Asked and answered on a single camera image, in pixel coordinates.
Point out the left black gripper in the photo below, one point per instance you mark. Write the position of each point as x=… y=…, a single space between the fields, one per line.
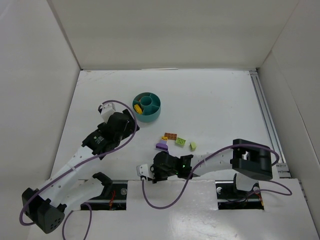
x=128 y=122

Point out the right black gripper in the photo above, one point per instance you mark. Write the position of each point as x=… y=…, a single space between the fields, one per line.
x=158 y=165

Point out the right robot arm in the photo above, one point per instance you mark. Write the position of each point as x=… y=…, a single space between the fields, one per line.
x=249 y=159

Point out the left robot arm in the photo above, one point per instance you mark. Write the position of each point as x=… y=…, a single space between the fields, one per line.
x=74 y=184

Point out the purple arch lego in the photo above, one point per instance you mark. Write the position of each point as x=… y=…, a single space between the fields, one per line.
x=162 y=145

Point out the green lego brick 2x2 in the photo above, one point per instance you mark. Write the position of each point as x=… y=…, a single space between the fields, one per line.
x=180 y=142

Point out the brown lego plate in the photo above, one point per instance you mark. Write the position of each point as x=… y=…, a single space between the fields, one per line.
x=171 y=136

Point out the light green lego slope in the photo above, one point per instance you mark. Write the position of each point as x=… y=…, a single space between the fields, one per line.
x=192 y=146

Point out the teal divided round container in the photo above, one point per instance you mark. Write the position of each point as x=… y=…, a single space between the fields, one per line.
x=151 y=106

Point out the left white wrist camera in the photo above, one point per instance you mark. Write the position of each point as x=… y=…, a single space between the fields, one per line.
x=106 y=110

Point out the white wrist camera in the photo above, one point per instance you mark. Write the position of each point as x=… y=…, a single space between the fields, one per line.
x=144 y=172
x=106 y=110

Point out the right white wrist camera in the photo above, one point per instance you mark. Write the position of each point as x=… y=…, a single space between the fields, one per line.
x=144 y=172

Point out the aluminium rail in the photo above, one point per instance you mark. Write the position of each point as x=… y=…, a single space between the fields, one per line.
x=281 y=167

